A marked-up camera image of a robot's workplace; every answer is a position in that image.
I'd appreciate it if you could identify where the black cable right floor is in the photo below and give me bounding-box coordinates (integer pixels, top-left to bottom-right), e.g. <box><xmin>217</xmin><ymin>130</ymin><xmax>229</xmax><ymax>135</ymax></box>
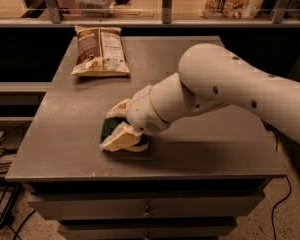
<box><xmin>263</xmin><ymin>122</ymin><xmax>293</xmax><ymax>240</ymax></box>

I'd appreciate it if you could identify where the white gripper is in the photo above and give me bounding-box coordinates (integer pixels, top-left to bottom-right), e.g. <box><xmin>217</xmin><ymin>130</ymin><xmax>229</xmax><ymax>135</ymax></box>
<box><xmin>100</xmin><ymin>84</ymin><xmax>172</xmax><ymax>153</ymax></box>

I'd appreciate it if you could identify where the clear plastic container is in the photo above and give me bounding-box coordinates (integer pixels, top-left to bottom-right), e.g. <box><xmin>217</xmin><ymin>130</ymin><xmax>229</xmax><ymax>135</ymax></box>
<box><xmin>76</xmin><ymin>0</ymin><xmax>115</xmax><ymax>18</ymax></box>

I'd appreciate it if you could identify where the metal shelf rail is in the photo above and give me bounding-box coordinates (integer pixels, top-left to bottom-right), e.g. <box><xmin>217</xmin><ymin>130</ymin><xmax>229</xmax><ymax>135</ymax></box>
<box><xmin>0</xmin><ymin>0</ymin><xmax>300</xmax><ymax>28</ymax></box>

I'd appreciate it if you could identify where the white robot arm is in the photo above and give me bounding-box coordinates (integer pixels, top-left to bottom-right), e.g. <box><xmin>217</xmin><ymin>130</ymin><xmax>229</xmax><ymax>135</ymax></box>
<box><xmin>100</xmin><ymin>43</ymin><xmax>300</xmax><ymax>152</ymax></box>

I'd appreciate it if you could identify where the green and yellow sponge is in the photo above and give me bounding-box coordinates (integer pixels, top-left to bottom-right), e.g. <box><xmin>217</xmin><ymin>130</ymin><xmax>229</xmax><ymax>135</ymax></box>
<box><xmin>100</xmin><ymin>117</ymin><xmax>149</xmax><ymax>153</ymax></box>

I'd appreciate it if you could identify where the grey drawer cabinet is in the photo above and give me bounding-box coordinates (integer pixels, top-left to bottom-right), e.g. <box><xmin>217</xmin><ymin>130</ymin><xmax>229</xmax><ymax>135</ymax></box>
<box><xmin>7</xmin><ymin>37</ymin><xmax>286</xmax><ymax>240</ymax></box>

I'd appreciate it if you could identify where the black cables left floor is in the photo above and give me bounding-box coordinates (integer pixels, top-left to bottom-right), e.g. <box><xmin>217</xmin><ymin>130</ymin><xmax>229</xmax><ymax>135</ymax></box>
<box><xmin>0</xmin><ymin>121</ymin><xmax>36</xmax><ymax>240</ymax></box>

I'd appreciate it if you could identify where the brown snack bag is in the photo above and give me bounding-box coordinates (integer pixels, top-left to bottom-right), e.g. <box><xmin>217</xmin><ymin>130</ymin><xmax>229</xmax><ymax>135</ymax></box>
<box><xmin>71</xmin><ymin>26</ymin><xmax>130</xmax><ymax>77</ymax></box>

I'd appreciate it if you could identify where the upper drawer knob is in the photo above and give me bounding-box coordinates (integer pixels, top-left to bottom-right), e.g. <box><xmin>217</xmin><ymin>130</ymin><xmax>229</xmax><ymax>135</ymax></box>
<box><xmin>143</xmin><ymin>207</ymin><xmax>153</xmax><ymax>218</ymax></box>

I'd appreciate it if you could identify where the colourful printed bag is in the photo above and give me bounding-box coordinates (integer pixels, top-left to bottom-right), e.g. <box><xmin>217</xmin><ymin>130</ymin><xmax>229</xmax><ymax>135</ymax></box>
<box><xmin>200</xmin><ymin>0</ymin><xmax>264</xmax><ymax>19</ymax></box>

